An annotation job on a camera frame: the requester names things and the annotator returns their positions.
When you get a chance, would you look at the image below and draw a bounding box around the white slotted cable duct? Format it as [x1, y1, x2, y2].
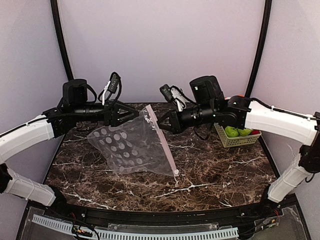
[32, 214, 239, 240]

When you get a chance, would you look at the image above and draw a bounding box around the green apple toy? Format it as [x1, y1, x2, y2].
[224, 126, 240, 138]

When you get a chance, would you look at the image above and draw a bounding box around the red tomato toy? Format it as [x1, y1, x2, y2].
[250, 130, 261, 135]

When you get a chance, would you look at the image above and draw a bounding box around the black corner frame post left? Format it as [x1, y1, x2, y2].
[50, 0, 74, 81]

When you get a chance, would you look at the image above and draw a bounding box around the green wrinkled fruit toy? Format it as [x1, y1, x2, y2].
[237, 128, 253, 137]

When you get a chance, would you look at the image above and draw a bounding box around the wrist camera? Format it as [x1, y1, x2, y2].
[98, 72, 122, 106]
[159, 84, 189, 112]

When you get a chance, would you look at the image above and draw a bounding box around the green perforated plastic basket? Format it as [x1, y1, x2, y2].
[214, 123, 262, 148]

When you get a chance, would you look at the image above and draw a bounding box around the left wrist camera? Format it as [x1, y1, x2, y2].
[98, 72, 122, 106]

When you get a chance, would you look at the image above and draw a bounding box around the black corner frame post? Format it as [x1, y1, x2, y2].
[50, 0, 74, 81]
[244, 0, 273, 98]

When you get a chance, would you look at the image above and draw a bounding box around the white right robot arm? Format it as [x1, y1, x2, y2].
[157, 75, 320, 204]

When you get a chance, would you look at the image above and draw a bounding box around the black corner frame post right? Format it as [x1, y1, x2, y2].
[244, 0, 273, 98]

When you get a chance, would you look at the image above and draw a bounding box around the clear dotted zip top bag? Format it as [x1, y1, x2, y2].
[87, 104, 180, 177]

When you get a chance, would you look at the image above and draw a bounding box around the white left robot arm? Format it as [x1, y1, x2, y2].
[0, 72, 139, 207]

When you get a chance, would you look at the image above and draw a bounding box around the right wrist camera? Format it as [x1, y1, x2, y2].
[159, 84, 189, 112]

